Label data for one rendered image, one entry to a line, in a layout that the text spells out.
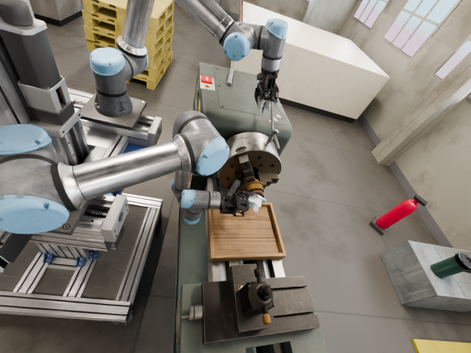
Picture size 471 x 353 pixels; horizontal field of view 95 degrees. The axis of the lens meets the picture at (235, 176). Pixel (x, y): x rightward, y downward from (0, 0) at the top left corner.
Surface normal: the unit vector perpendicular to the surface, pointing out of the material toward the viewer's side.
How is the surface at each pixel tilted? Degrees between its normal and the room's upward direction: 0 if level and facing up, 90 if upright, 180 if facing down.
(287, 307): 0
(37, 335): 0
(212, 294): 0
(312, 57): 90
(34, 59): 90
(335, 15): 90
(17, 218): 91
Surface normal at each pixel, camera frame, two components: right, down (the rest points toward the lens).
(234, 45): -0.25, 0.67
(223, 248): 0.27, -0.64
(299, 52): -0.03, 0.74
